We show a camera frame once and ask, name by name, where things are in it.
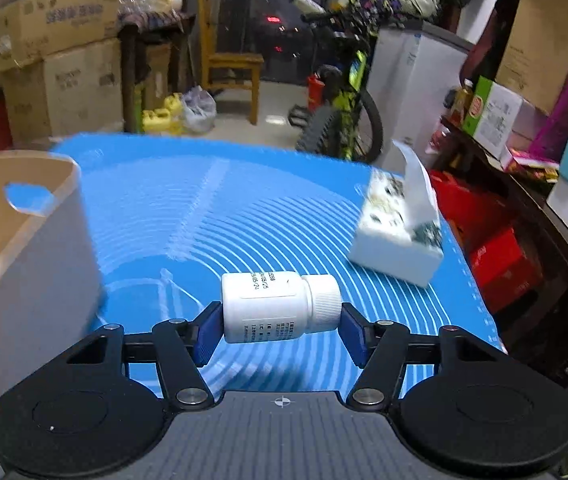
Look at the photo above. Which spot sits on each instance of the dark wooden side table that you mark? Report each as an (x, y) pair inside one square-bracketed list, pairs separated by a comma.
[(544, 205)]

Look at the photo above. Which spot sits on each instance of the pink gift bag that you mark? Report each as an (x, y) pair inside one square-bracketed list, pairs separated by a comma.
[(559, 120)]

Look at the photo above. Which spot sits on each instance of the white printed tissue pack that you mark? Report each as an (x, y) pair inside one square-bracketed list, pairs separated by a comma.
[(389, 255)]

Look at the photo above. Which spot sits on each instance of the large wrapped cardboard box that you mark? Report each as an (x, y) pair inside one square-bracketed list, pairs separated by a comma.
[(73, 95)]

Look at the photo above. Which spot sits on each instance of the blue silicone mat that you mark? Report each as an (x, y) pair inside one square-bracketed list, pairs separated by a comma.
[(264, 210)]

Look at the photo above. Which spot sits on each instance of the wooden chair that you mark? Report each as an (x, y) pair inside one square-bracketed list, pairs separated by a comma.
[(234, 62)]

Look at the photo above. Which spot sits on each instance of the white pill bottle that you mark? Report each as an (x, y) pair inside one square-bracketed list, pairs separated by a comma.
[(269, 305)]

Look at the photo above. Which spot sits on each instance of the beige plastic basket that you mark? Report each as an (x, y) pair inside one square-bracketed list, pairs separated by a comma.
[(38, 270)]

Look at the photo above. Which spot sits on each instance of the green white carton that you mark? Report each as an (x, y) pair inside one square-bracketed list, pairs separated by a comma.
[(494, 110)]

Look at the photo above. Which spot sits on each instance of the red boxes stack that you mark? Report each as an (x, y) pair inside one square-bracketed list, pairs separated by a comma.
[(499, 255)]

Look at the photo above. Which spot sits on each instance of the yellow plastic jug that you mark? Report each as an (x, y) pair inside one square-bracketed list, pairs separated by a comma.
[(154, 122), (174, 112)]

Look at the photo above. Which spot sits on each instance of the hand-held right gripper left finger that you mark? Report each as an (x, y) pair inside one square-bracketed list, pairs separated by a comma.
[(206, 335)]

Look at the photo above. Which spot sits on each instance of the printed cardboard box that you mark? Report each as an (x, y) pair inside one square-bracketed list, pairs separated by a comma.
[(53, 20)]

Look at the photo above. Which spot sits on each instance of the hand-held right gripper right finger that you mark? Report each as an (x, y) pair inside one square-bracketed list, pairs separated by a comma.
[(351, 335)]

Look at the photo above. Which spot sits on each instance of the white chest freezer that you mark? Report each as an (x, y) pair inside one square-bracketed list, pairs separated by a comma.
[(404, 75)]

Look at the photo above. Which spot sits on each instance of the tall plain cardboard box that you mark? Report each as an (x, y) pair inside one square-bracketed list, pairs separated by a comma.
[(539, 50)]

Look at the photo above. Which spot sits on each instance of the green black bicycle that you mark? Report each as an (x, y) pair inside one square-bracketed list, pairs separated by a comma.
[(349, 95)]

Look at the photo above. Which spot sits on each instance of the white plastic bag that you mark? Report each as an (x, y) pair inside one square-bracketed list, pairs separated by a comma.
[(198, 112)]

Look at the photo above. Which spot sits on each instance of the amber bottle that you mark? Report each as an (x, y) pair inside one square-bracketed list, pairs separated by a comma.
[(461, 105)]

